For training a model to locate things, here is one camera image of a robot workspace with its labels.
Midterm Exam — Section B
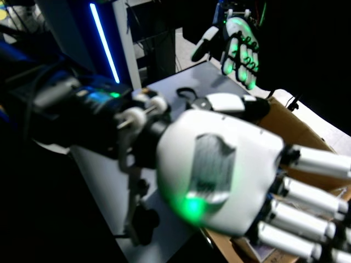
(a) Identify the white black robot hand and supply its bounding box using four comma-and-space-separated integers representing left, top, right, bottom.
190, 16, 261, 90
156, 93, 351, 263

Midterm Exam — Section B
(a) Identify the brown cardboard box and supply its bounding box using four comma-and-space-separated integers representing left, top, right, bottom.
201, 95, 351, 263

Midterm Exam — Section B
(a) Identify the black metal rack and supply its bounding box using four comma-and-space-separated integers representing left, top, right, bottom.
125, 0, 177, 83

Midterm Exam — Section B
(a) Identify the blue light strip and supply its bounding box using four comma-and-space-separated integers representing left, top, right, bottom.
89, 2, 121, 84

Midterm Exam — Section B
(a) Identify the black loop strap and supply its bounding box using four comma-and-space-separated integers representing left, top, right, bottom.
175, 87, 199, 105

